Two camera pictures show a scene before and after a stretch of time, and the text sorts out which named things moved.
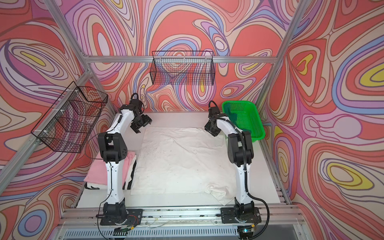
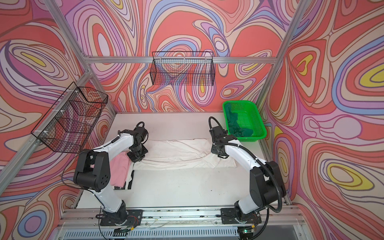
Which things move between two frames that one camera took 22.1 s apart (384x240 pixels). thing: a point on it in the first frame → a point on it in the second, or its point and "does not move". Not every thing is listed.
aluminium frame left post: [84, 58] does not move
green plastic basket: [245, 116] does not move
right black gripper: [207, 128] → [215, 150]
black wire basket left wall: [67, 126] does not move
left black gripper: [148, 120] → [138, 158]
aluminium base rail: [87, 218] does not move
